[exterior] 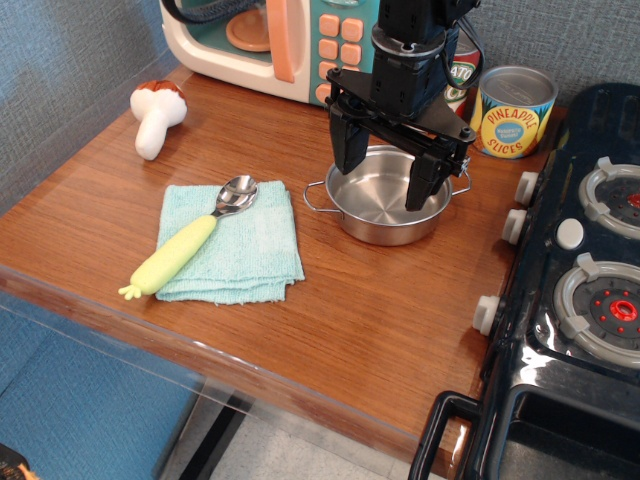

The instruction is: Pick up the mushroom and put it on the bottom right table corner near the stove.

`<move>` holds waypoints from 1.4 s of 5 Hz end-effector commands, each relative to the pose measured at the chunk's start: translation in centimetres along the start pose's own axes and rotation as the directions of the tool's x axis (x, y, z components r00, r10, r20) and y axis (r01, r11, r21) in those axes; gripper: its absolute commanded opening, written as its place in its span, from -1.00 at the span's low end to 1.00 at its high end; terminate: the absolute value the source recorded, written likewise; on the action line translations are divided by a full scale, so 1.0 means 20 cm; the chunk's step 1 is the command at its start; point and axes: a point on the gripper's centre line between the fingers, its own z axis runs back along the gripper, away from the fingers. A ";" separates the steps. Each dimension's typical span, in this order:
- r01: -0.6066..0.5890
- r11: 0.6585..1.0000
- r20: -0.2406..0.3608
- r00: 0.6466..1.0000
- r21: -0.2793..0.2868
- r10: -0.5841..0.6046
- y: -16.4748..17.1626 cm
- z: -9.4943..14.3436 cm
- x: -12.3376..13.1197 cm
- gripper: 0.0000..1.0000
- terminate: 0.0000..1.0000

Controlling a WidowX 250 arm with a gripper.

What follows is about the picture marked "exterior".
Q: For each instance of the plush white brown mushroom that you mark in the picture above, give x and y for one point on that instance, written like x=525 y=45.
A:
x=158 y=105

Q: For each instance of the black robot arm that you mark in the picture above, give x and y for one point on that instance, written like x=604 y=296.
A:
x=417 y=17

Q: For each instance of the orange object bottom left corner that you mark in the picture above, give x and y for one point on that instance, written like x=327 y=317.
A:
x=14 y=466

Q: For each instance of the black toy stove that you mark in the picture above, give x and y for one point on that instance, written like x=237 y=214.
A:
x=561 y=373

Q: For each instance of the toy microwave teal and cream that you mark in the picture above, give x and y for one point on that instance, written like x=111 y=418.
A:
x=281 y=48

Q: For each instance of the small stainless steel pot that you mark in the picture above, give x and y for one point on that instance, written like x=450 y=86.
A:
x=369 y=203

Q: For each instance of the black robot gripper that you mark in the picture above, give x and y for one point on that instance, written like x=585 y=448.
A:
x=402 y=102

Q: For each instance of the tomato sauce can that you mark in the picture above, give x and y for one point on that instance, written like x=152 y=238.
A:
x=464 y=65

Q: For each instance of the light blue folded cloth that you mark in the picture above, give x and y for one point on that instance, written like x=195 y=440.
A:
x=250 y=257

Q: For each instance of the spoon with yellow handle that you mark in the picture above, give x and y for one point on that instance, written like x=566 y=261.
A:
x=234 y=197

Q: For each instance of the pineapple slices can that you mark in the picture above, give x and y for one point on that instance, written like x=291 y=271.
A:
x=512 y=108

